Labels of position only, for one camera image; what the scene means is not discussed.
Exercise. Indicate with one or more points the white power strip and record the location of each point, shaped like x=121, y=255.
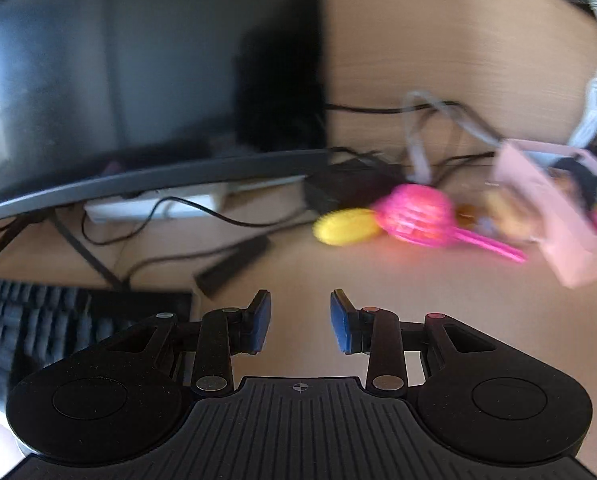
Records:
x=119, y=209

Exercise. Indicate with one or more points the black power adapter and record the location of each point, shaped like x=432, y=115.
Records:
x=217, y=276

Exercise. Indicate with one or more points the black plush toy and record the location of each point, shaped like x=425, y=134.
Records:
x=586, y=182

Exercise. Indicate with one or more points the packaged round yellow bun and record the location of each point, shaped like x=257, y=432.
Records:
x=514, y=217

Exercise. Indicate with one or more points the packaged bread with barcode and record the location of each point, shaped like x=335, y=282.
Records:
x=569, y=175

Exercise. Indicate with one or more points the pink cardboard box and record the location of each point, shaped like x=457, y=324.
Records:
x=569, y=243

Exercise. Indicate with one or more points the black keyboard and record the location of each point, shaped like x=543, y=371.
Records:
x=41, y=324

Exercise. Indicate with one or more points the pink toy net scoop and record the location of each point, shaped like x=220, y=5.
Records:
x=424, y=216

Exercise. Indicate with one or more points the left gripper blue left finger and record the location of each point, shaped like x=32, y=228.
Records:
x=227, y=332

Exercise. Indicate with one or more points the curved black monitor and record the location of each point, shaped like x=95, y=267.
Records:
x=101, y=98

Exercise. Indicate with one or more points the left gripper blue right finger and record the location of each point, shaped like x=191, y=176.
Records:
x=372, y=331

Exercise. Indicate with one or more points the yellow toy corn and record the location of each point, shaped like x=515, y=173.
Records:
x=346, y=227

